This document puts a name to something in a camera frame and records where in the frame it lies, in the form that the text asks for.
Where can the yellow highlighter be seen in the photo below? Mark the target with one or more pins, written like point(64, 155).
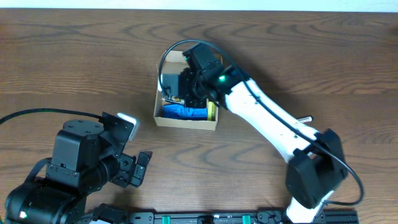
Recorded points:
point(211, 108)

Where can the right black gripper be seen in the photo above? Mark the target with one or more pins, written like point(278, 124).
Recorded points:
point(191, 90)

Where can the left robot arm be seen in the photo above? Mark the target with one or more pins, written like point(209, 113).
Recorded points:
point(86, 156)

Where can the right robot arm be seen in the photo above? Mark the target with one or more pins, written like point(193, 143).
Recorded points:
point(315, 161)

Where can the brown cardboard box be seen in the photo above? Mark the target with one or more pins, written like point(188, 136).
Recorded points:
point(174, 63)

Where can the black marker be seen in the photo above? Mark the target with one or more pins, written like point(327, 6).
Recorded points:
point(305, 119)

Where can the blue plastic holder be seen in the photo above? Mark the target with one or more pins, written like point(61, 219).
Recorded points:
point(175, 111)

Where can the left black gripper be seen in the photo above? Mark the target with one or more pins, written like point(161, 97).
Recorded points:
point(128, 170)

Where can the correction tape dispenser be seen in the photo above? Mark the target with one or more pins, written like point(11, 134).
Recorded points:
point(174, 100)

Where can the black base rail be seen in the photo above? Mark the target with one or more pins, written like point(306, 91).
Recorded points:
point(109, 214)

